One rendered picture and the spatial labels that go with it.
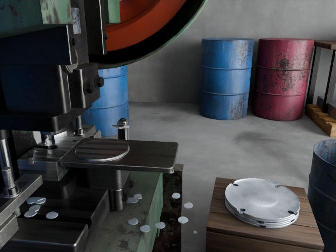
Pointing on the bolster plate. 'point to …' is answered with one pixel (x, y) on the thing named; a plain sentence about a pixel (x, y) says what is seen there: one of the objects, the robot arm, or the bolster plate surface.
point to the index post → (123, 135)
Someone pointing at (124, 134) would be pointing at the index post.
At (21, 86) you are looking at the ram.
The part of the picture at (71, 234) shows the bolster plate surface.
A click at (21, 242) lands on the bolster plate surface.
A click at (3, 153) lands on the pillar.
